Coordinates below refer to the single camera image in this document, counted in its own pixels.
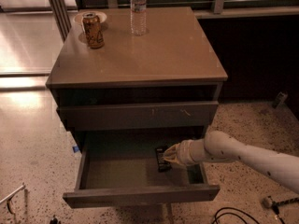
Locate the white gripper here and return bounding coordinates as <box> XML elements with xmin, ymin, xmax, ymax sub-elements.
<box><xmin>164</xmin><ymin>140</ymin><xmax>195</xmax><ymax>166</ymax></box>

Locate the black rxbar chocolate bar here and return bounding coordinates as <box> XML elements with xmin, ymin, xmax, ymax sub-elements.
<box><xmin>155</xmin><ymin>146</ymin><xmax>172</xmax><ymax>173</ymax></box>

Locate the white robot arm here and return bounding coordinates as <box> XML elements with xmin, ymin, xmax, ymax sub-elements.
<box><xmin>163</xmin><ymin>131</ymin><xmax>299</xmax><ymax>193</ymax></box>

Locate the closed grey top drawer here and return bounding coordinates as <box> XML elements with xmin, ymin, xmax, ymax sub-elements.
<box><xmin>58</xmin><ymin>101</ymin><xmax>219</xmax><ymax>131</ymax></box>

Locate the open grey middle drawer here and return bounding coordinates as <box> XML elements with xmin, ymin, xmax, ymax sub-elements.
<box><xmin>63</xmin><ymin>127</ymin><xmax>220</xmax><ymax>208</ymax></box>

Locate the grey drawer cabinet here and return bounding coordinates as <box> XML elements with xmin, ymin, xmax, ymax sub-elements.
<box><xmin>46</xmin><ymin>7</ymin><xmax>227</xmax><ymax>146</ymax></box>

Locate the blue tape piece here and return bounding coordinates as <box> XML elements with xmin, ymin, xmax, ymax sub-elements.
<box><xmin>72</xmin><ymin>146</ymin><xmax>79</xmax><ymax>153</ymax></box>

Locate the small grey floor outlet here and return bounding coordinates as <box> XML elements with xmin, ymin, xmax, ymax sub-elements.
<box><xmin>272</xmin><ymin>91</ymin><xmax>288</xmax><ymax>108</ymax></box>

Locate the metal rod bottom left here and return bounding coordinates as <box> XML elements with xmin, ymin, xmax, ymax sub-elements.
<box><xmin>0</xmin><ymin>183</ymin><xmax>26</xmax><ymax>215</ymax></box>

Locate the orange drink can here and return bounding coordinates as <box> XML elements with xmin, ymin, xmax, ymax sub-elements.
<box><xmin>82</xmin><ymin>12</ymin><xmax>105</xmax><ymax>49</ymax></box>

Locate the clear plastic water bottle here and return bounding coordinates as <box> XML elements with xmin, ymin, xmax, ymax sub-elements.
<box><xmin>130</xmin><ymin>0</ymin><xmax>147</xmax><ymax>36</ymax></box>

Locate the small white plate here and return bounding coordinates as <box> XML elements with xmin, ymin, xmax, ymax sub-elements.
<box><xmin>73</xmin><ymin>11</ymin><xmax>107</xmax><ymax>25</ymax></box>

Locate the black floor cable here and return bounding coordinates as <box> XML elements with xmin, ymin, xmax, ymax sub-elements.
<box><xmin>211</xmin><ymin>206</ymin><xmax>261</xmax><ymax>224</ymax></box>

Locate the braided cable with plug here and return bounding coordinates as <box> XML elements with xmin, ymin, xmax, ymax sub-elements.
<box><xmin>262</xmin><ymin>195</ymin><xmax>299</xmax><ymax>224</ymax></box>

